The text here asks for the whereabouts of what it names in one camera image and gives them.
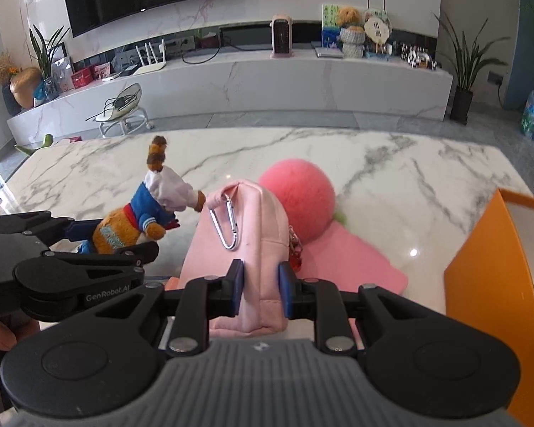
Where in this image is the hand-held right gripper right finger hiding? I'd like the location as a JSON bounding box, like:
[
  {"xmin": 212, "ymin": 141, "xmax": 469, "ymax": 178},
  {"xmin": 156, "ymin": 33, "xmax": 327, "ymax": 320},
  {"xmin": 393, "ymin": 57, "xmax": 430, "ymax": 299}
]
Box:
[{"xmin": 279, "ymin": 262, "xmax": 446, "ymax": 357}]

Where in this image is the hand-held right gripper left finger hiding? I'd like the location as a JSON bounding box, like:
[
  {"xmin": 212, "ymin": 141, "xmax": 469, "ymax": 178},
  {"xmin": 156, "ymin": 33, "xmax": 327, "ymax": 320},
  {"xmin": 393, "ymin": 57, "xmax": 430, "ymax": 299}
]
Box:
[{"xmin": 89, "ymin": 259, "xmax": 245, "ymax": 358}]

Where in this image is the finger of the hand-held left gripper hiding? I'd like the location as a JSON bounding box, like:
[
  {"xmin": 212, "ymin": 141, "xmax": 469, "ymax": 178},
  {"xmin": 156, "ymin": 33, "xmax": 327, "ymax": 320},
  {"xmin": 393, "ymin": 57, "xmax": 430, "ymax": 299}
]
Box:
[
  {"xmin": 0, "ymin": 210, "xmax": 101, "ymax": 250},
  {"xmin": 12, "ymin": 242, "xmax": 160, "ymax": 321}
]

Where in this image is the pink zip pouch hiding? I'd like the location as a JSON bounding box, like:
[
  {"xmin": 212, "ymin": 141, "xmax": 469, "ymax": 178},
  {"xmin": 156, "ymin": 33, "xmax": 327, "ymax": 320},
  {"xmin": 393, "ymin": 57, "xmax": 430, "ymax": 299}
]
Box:
[{"xmin": 178, "ymin": 180, "xmax": 291, "ymax": 336}]

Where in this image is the brown plush toy blue jacket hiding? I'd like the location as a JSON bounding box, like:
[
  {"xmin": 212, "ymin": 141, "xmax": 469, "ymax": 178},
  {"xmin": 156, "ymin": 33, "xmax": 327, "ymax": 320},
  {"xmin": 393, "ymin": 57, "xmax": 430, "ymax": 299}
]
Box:
[{"xmin": 78, "ymin": 135, "xmax": 208, "ymax": 256}]

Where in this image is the pink foam pad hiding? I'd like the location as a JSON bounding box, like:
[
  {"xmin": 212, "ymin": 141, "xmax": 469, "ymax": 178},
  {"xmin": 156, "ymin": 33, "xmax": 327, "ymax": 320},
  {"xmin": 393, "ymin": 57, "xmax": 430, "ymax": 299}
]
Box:
[{"xmin": 164, "ymin": 220, "xmax": 409, "ymax": 296}]

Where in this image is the pink plush peach ball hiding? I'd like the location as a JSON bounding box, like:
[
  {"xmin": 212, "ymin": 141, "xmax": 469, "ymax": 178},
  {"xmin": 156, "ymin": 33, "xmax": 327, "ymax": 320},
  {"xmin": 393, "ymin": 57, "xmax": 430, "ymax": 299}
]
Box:
[{"xmin": 258, "ymin": 158, "xmax": 348, "ymax": 243}]

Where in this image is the orange storage box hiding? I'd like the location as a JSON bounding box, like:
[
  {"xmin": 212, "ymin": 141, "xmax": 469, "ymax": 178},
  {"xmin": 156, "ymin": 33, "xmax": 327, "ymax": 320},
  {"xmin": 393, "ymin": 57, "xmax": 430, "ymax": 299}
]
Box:
[{"xmin": 444, "ymin": 188, "xmax": 534, "ymax": 427}]

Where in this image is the white baby bouncer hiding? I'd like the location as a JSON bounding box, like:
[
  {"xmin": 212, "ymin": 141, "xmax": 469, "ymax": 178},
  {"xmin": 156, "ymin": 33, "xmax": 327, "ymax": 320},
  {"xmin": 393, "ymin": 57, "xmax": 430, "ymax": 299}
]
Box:
[{"xmin": 85, "ymin": 82, "xmax": 154, "ymax": 138}]

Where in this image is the golden round vase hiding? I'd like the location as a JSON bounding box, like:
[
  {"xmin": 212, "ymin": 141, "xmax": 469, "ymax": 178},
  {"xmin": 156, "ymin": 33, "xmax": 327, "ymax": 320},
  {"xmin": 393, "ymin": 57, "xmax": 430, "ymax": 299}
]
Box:
[{"xmin": 10, "ymin": 67, "xmax": 43, "ymax": 110}]

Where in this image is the red gift box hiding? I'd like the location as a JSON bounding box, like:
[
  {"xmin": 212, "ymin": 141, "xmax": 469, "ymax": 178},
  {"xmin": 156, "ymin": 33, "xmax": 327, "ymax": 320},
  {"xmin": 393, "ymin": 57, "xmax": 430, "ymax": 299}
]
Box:
[{"xmin": 71, "ymin": 66, "xmax": 95, "ymax": 90}]

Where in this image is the dried flower bunch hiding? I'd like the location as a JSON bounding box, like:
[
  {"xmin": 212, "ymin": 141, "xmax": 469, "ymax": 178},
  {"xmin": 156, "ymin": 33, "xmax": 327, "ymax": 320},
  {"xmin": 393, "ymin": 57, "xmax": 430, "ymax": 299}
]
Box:
[{"xmin": 0, "ymin": 51, "xmax": 21, "ymax": 85}]

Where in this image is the leafy plant glass vase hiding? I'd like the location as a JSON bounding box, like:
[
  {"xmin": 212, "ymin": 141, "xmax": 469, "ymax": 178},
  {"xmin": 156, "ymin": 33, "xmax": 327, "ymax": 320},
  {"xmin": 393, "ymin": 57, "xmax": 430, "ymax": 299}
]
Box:
[{"xmin": 29, "ymin": 24, "xmax": 72, "ymax": 101}]

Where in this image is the white wifi router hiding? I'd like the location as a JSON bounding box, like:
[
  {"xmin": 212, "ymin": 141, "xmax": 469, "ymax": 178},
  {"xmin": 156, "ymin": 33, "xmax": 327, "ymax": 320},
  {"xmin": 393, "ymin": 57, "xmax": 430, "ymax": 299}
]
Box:
[{"xmin": 124, "ymin": 40, "xmax": 167, "ymax": 76}]

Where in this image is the white marble tv console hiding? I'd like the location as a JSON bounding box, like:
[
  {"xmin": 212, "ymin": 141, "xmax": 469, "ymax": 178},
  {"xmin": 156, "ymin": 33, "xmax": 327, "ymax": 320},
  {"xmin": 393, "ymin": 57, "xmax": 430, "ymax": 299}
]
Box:
[{"xmin": 6, "ymin": 49, "xmax": 454, "ymax": 147}]

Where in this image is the pink space heater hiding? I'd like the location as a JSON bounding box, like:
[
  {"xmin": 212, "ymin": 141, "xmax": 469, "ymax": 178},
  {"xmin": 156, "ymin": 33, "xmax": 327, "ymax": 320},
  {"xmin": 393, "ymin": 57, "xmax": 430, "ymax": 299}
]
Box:
[{"xmin": 269, "ymin": 14, "xmax": 294, "ymax": 59}]

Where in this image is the brown teddy bear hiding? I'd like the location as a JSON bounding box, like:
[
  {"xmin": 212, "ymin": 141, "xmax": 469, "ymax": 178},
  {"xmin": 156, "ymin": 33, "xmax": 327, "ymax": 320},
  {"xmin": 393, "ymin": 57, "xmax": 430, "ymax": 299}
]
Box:
[{"xmin": 338, "ymin": 6, "xmax": 366, "ymax": 58}]

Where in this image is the group of small figurines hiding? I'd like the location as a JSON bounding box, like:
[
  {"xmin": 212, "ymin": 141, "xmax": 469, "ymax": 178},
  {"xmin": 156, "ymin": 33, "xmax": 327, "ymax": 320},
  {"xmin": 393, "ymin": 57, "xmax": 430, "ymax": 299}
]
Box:
[{"xmin": 392, "ymin": 42, "xmax": 441, "ymax": 72}]

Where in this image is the green painted picture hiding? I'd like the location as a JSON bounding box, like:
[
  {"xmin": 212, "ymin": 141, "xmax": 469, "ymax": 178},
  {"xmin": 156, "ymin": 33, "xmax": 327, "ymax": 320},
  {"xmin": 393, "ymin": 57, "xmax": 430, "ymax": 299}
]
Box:
[{"xmin": 321, "ymin": 4, "xmax": 344, "ymax": 49}]

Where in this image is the round paper fan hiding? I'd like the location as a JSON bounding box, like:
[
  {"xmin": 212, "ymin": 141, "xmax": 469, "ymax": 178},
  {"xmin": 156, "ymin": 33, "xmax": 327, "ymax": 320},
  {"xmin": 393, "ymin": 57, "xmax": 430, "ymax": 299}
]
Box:
[{"xmin": 364, "ymin": 17, "xmax": 392, "ymax": 54}]

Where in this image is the tall potted plant black pot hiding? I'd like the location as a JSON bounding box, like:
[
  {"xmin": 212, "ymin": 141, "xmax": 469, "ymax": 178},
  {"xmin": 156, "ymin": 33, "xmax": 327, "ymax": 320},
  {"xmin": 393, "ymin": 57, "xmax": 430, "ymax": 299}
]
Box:
[{"xmin": 434, "ymin": 11, "xmax": 510, "ymax": 125}]

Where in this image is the black cable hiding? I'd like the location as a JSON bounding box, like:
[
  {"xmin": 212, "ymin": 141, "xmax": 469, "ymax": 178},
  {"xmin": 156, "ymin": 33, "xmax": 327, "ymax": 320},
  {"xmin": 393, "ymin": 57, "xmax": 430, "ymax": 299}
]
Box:
[{"xmin": 182, "ymin": 38, "xmax": 223, "ymax": 65}]

